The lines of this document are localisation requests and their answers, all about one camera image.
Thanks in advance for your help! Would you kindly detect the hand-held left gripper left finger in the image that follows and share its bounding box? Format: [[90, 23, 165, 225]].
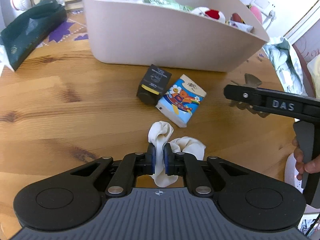
[[70, 146, 157, 197]]

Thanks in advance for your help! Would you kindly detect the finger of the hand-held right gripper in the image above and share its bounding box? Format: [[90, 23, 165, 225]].
[[223, 84, 254, 104]]

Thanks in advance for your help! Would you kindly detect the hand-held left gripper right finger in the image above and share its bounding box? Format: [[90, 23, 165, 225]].
[[163, 146, 251, 197]]

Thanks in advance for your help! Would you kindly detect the white sock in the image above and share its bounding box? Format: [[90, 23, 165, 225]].
[[147, 121, 207, 188]]

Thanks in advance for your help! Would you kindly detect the blue white wrapper pack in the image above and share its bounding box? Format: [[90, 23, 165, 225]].
[[229, 12, 253, 33]]

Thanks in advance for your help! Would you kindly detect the white red plush toy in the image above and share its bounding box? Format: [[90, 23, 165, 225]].
[[191, 6, 226, 25]]

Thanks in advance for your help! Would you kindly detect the beige plastic storage bin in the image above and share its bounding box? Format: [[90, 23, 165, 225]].
[[80, 0, 271, 73]]

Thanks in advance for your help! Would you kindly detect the green snack bag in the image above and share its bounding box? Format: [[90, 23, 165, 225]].
[[141, 0, 194, 12]]

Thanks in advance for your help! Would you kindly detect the wooden desktop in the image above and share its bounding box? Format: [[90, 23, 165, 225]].
[[0, 2, 303, 233]]

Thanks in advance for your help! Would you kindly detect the person's right hand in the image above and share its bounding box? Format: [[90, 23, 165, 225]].
[[292, 137, 320, 181]]

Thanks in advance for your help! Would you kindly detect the yellow fleece blanket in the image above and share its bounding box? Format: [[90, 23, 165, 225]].
[[307, 55, 320, 99]]

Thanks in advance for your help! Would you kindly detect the light blue clothes bundle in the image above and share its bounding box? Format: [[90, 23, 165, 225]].
[[263, 37, 311, 96]]

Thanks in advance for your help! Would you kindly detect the blue cartoon tissue pack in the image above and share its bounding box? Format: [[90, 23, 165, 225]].
[[155, 74, 207, 128]]

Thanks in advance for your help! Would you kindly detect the round white power strip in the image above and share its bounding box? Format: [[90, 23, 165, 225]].
[[284, 152, 304, 193]]

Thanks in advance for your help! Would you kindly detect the small black box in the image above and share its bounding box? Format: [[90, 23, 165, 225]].
[[136, 64, 172, 106]]

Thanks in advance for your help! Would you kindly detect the pink burger plush toy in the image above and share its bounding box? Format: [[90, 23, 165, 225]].
[[249, 5, 263, 23]]

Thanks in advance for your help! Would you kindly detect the purple leaf print mat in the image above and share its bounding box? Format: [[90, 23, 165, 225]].
[[35, 9, 89, 49]]

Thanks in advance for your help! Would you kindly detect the dark green tissue pack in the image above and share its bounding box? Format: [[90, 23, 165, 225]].
[[0, 0, 67, 72]]

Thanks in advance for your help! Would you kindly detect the white gold door frame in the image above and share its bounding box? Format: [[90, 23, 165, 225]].
[[281, 10, 320, 46]]

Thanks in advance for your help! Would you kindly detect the white plug with cable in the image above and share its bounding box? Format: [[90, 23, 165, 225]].
[[264, 9, 276, 31]]

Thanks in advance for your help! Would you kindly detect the white wall socket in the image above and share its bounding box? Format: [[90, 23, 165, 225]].
[[252, 0, 277, 13]]

